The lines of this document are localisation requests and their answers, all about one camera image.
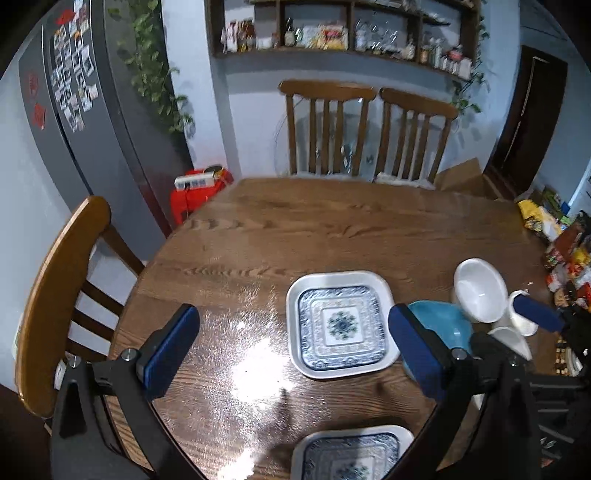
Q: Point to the back left wooden chair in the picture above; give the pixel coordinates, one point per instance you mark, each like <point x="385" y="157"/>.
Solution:
<point x="327" y="153"/>

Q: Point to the medium white bowl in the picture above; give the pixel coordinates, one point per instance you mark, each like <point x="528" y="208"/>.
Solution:
<point x="480" y="291"/>

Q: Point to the yellow snack bag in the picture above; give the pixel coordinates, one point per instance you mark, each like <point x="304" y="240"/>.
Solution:
<point x="539" y="221"/>

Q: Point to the white power strip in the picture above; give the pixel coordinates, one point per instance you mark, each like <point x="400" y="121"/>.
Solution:
<point x="199" y="180"/>

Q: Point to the wooden chair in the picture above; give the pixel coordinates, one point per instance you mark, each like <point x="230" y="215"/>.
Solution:
<point x="43" y="342"/>
<point x="406" y="126"/>
<point x="327" y="153"/>

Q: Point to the cardboard box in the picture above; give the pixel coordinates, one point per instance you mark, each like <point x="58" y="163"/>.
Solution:
<point x="466" y="178"/>

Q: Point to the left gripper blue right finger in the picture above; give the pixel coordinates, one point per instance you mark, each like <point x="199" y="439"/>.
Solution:
<point x="425" y="354"/>

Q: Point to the red stool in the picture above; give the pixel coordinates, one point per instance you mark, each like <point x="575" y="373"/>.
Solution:
<point x="183" y="203"/>

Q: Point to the small white ramekin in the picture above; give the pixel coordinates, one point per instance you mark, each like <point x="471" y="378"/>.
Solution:
<point x="517" y="321"/>

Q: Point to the grey refrigerator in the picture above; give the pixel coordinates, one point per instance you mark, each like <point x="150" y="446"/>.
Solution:
<point x="95" y="134"/>

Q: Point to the back right wooden chair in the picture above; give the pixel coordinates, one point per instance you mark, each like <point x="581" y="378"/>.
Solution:
<point x="406" y="126"/>

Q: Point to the right green vine plant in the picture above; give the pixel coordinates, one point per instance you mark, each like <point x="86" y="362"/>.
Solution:
<point x="462" y="89"/>

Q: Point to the large white bowl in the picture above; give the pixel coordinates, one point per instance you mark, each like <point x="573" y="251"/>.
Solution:
<point x="487" y="379"/>

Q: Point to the blue square plate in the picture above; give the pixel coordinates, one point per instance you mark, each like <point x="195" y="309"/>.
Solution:
<point x="447" y="320"/>

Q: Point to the wooden bead trivet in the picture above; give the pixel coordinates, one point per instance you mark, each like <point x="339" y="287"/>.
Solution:
<point x="561" y="366"/>

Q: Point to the dark wooden door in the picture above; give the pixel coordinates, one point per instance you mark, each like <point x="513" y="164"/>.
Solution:
<point x="531" y="121"/>

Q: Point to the dark wooden wall shelf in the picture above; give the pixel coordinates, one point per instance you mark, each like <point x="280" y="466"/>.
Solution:
<point x="440" y="36"/>

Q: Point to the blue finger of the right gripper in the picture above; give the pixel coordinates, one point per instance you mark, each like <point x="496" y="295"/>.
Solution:
<point x="538" y="313"/>
<point x="497" y="347"/>

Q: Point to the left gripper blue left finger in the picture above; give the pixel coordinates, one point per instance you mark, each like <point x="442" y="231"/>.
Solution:
<point x="164" y="351"/>

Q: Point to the hanging green vine plant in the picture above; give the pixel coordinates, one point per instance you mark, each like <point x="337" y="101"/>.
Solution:
<point x="143" y="51"/>

